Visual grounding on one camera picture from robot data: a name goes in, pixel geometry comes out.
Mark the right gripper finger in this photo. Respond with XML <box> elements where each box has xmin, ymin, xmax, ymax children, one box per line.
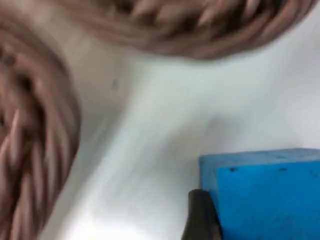
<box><xmin>181</xmin><ymin>188</ymin><xmax>223</xmax><ymax>240</ymax></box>

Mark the blue cube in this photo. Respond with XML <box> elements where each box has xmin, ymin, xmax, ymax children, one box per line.
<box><xmin>198</xmin><ymin>147</ymin><xmax>320</xmax><ymax>240</ymax></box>

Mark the brown wicker basket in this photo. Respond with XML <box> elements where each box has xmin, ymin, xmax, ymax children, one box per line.
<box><xmin>56</xmin><ymin>0</ymin><xmax>318</xmax><ymax>61</ymax></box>
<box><xmin>0</xmin><ymin>9</ymin><xmax>82</xmax><ymax>240</ymax></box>

